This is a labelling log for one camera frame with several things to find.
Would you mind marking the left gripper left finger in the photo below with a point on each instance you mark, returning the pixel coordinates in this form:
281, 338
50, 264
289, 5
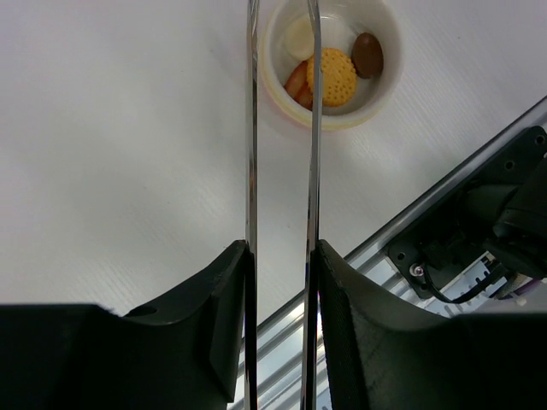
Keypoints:
177, 351

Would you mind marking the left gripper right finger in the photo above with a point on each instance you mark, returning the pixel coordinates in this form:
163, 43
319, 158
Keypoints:
385, 353

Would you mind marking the round yellow cracker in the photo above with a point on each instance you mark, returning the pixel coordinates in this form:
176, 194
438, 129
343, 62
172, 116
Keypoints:
339, 79

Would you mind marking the red bacon strip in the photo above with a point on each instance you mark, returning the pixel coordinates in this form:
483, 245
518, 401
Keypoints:
297, 86

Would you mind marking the brown oval chocolate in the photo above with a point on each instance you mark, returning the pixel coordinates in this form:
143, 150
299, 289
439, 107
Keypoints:
367, 56

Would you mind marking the white egg shaped food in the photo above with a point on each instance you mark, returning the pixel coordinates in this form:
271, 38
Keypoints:
299, 38

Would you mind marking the white round lunch bowl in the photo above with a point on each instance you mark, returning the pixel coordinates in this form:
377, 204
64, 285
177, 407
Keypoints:
341, 23

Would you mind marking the slotted grey cable duct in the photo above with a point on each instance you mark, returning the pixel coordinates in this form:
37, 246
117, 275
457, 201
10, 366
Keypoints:
462, 284

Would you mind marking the aluminium mounting rail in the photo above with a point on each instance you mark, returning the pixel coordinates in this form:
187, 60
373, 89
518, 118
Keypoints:
279, 386

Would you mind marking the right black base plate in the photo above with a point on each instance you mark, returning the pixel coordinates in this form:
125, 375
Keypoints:
435, 243

